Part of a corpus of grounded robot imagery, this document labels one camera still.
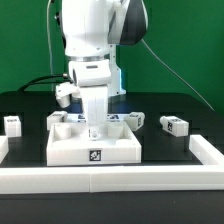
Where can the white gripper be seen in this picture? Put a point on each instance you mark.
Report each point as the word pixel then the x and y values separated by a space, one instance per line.
pixel 92 79

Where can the white square tabletop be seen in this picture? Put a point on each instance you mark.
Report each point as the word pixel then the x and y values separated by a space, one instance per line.
pixel 69 144

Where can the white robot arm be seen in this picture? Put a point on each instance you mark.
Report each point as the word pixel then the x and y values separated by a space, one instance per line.
pixel 91 28

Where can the AprilTag base sheet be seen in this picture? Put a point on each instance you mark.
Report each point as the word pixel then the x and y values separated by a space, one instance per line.
pixel 80 117

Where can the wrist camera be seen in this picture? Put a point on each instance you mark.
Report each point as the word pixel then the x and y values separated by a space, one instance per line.
pixel 64 91

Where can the white U-shaped obstacle wall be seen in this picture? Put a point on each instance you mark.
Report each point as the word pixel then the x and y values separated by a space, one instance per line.
pixel 207 175

